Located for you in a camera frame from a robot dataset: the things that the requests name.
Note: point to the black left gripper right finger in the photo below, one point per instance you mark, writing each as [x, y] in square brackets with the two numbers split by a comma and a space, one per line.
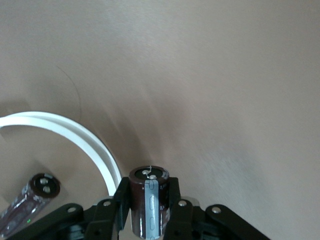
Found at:
[195, 222]

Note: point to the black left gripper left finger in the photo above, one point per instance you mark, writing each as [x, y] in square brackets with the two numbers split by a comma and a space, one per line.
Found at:
[100, 220]

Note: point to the dark brown electrolytic capacitor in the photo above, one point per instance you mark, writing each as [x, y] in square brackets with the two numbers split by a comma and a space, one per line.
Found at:
[150, 200]
[37, 192]

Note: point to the brown table mat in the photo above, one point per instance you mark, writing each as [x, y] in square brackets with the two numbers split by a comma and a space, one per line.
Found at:
[200, 75]

